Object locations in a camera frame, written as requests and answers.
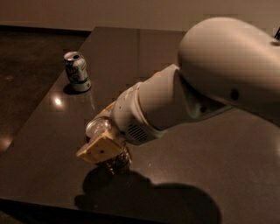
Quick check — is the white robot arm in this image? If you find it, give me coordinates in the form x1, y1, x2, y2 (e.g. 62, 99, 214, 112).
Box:
77, 17, 280, 165

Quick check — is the orange brown soda can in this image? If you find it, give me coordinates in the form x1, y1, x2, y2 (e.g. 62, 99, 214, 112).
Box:
85, 116, 133, 175

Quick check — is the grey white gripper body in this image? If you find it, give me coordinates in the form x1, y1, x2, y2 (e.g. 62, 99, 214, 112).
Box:
111, 82, 165, 145

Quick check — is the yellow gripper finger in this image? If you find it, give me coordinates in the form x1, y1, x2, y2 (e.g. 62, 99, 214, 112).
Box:
99, 101, 116, 117
76, 129, 125, 164

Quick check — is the green and white soda can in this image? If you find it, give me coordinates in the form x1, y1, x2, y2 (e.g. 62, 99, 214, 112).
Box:
64, 51, 91, 92

